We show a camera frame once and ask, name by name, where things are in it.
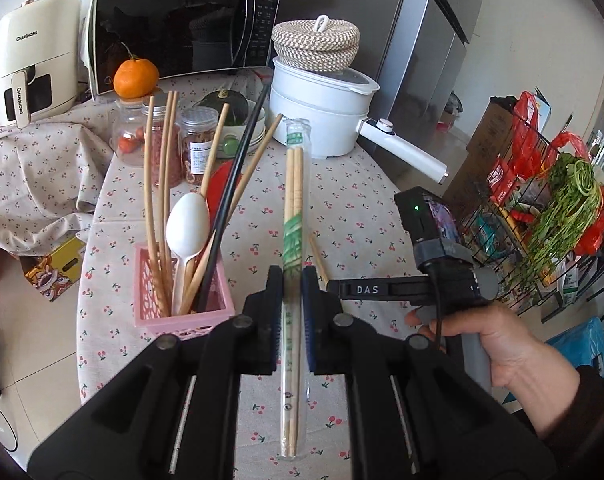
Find black chopstick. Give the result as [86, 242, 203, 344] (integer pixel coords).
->
[308, 234, 329, 288]
[191, 82, 270, 313]

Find white plastic spoon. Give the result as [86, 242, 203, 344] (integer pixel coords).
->
[165, 192, 210, 315]

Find disposable chopsticks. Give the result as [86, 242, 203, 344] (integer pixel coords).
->
[280, 118, 311, 460]

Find long wooden chopstick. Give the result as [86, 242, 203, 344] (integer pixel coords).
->
[144, 96, 170, 316]

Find right forearm dark sleeve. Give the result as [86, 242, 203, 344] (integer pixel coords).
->
[542, 366, 604, 479]

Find right hand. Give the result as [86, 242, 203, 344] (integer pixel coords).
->
[405, 302, 580, 438]

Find pink perforated utensil basket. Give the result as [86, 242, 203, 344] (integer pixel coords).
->
[132, 242, 237, 338]

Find brown cardboard box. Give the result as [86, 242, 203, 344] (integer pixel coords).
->
[442, 96, 517, 220]

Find wooden chopstick on table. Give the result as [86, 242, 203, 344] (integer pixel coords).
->
[194, 114, 282, 300]

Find green leafy vegetables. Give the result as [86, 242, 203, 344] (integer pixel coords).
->
[526, 153, 602, 276]

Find red plastic spoon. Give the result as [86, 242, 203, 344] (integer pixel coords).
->
[206, 159, 234, 228]

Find green jade ornament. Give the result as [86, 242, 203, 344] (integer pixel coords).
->
[222, 136, 239, 158]

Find stacked white plates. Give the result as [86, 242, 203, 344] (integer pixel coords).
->
[216, 107, 266, 159]

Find white electric cooking pot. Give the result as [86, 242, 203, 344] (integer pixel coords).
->
[266, 58, 447, 183]

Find labelled snack jar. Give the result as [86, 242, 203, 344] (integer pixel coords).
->
[178, 106, 218, 184]

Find dark green squash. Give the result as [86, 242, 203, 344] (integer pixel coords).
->
[199, 89, 249, 126]

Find yellow printed cardboard box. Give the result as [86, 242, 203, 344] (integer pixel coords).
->
[19, 235, 86, 302]

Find glass jar with tomatoes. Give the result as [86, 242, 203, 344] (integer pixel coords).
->
[110, 98, 146, 167]

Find goji berry jar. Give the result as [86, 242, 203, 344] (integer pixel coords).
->
[150, 91, 183, 188]

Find grey refrigerator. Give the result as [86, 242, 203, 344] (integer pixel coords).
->
[278, 0, 482, 128]

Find orange tangerine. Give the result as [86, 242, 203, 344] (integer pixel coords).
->
[113, 42, 160, 100]

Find black microwave oven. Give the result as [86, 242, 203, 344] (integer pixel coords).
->
[85, 0, 280, 98]

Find cream air fryer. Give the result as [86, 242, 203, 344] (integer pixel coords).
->
[0, 0, 81, 129]

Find black wire rack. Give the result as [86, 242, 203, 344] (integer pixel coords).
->
[444, 102, 604, 313]

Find woven rope basket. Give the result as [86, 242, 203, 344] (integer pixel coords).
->
[272, 14, 360, 73]

